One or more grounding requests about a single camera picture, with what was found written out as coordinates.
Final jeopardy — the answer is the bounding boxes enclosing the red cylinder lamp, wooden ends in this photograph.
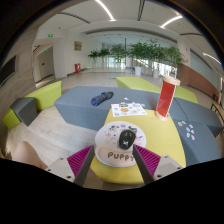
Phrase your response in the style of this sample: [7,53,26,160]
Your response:
[154,75,182,122]

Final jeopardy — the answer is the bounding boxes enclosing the ceiling light strips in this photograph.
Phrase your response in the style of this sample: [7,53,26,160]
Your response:
[94,0,223,66]

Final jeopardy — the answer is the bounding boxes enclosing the angled grey upholstered bench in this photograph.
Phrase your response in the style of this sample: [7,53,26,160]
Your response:
[168,97,224,135]

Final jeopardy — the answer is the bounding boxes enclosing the dark grey cube seat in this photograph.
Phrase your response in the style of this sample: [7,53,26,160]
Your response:
[9,97,38,127]

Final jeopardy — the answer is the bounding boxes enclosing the small lime green seat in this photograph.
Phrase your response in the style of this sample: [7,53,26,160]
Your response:
[2,108,22,130]

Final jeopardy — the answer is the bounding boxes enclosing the framed wall plaque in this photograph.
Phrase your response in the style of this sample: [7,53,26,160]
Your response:
[73,40,83,52]

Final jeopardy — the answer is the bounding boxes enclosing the black computer mouse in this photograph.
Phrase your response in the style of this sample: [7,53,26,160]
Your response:
[118,129,137,151]

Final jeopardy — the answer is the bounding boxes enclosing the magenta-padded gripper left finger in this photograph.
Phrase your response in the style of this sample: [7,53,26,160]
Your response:
[44,144,96,188]

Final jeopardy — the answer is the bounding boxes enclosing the potted green plants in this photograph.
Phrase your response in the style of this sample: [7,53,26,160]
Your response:
[87,39,185,79]

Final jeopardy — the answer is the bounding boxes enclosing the person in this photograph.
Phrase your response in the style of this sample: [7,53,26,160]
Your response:
[11,140,49,170]

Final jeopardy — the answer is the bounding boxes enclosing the white sticker sheet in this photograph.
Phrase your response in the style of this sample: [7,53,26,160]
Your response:
[110,102,148,118]

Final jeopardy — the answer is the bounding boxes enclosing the folded dark blue umbrella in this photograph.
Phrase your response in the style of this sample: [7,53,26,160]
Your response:
[90,91,115,107]

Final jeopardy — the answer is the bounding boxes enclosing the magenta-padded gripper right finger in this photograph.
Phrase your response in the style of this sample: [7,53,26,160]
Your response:
[132,143,184,186]

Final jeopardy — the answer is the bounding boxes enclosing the wooden chair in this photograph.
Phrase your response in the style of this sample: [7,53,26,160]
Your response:
[210,99,224,125]

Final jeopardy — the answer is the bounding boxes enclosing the round white puppy mouse pad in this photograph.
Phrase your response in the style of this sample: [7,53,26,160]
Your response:
[94,120,148,168]

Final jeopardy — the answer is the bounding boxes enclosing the long grey upholstered bench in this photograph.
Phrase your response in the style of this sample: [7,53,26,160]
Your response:
[54,85,162,132]

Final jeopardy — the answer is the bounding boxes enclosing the lime green upholstered bench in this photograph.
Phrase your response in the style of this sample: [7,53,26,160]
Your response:
[115,76,164,95]
[24,80,63,112]
[173,84,200,105]

